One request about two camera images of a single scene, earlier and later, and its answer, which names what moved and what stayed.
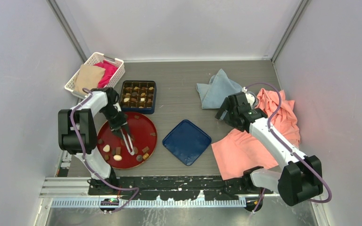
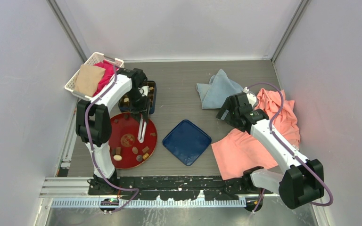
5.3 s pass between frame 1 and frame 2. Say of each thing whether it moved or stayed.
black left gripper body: moved
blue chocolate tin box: stayed
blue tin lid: stayed
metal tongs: moved
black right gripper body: stayed
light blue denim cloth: stayed
